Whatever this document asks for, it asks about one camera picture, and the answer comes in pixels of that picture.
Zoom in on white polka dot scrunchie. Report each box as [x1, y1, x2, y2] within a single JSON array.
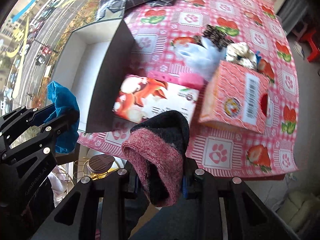
[[226, 42, 258, 70]]

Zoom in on blue mesh cloth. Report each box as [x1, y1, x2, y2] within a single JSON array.
[[45, 81, 80, 154]]

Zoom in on leopard print scrunchie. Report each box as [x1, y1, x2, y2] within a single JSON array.
[[193, 24, 234, 51]]

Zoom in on white open storage box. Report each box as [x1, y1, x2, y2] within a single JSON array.
[[52, 18, 135, 133]]

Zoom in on pink and black knit sock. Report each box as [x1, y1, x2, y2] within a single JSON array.
[[121, 110, 189, 207]]

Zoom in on light blue fluffy cloth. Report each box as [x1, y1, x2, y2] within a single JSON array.
[[174, 37, 226, 82]]

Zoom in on pink strawberry paw tablecloth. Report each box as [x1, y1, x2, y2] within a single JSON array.
[[77, 0, 300, 179]]

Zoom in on red plastic stool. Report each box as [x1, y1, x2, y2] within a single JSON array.
[[298, 28, 319, 62]]

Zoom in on pink patterned carton box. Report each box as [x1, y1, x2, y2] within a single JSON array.
[[199, 61, 270, 134]]

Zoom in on pink sponge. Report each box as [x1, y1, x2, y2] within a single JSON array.
[[148, 70, 204, 90]]

